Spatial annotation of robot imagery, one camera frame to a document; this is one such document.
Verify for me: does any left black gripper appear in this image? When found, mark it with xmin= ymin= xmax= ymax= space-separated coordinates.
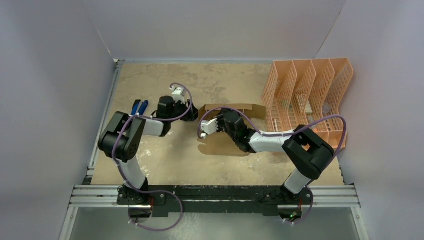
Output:
xmin=168 ymin=98 xmax=201 ymax=123

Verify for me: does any brown cardboard box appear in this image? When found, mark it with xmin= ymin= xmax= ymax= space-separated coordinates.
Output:
xmin=198 ymin=103 xmax=266 ymax=156

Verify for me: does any orange plastic file organizer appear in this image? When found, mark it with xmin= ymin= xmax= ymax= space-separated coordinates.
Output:
xmin=261 ymin=58 xmax=354 ymax=132

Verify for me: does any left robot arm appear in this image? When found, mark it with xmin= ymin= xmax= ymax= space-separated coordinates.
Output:
xmin=98 ymin=96 xmax=199 ymax=205

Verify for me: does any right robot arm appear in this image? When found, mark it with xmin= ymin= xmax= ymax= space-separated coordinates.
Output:
xmin=213 ymin=109 xmax=335 ymax=204

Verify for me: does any blue stapler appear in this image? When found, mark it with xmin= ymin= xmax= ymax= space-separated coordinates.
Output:
xmin=131 ymin=99 xmax=149 ymax=115

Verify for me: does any white block in organizer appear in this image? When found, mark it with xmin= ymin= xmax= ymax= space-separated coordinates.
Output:
xmin=305 ymin=101 xmax=313 ymax=115

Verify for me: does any purple round item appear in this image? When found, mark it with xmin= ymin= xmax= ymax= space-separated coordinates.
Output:
xmin=321 ymin=102 xmax=332 ymax=115

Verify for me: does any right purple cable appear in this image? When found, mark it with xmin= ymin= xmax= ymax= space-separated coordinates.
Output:
xmin=197 ymin=106 xmax=348 ymax=226

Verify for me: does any purple cable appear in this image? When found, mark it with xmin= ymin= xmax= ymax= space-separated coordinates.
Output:
xmin=197 ymin=106 xmax=348 ymax=226
xmin=111 ymin=82 xmax=194 ymax=233

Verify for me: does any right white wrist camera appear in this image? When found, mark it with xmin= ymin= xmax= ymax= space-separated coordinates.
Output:
xmin=199 ymin=118 xmax=219 ymax=139

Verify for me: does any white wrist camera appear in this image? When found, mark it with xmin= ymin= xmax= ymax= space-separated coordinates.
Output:
xmin=199 ymin=118 xmax=219 ymax=139
xmin=170 ymin=86 xmax=187 ymax=104

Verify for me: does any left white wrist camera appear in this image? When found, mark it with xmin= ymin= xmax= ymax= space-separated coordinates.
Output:
xmin=170 ymin=86 xmax=187 ymax=104

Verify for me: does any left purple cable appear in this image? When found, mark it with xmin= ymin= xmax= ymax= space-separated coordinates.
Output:
xmin=111 ymin=82 xmax=194 ymax=233

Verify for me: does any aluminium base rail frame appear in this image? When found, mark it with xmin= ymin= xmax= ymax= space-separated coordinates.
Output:
xmin=60 ymin=185 xmax=369 ymax=240

